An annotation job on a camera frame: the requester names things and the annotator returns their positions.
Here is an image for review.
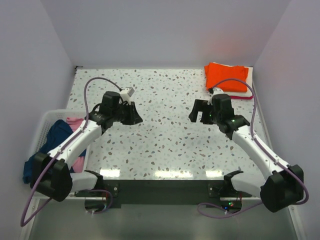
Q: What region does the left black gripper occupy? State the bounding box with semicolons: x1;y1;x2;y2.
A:
111;101;143;126

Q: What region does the orange t-shirt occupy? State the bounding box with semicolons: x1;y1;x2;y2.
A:
204;62;249;93

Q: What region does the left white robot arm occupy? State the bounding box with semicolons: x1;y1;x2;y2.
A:
30;87;143;202

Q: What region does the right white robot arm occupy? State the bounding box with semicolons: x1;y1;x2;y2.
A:
188;93;310;213

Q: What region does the folded pink t-shirt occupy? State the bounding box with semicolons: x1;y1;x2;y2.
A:
230;95;254;100

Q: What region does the folded cream t-shirt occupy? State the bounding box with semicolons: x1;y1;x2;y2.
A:
224;66;253;97

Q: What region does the navy blue t-shirt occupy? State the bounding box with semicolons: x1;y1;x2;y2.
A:
22;119;73;184

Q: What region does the light pink t-shirt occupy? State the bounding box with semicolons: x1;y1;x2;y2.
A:
66;117;86;173

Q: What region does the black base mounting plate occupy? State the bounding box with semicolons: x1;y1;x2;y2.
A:
75;180;251;213

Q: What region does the white plastic laundry basket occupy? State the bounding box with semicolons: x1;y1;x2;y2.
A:
22;109;92;182

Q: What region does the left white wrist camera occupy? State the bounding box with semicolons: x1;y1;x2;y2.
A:
119;87;135;102

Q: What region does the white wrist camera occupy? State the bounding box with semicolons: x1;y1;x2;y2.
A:
208;87;224;97
119;87;135;102

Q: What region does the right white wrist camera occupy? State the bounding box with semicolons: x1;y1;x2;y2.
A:
208;87;224;97

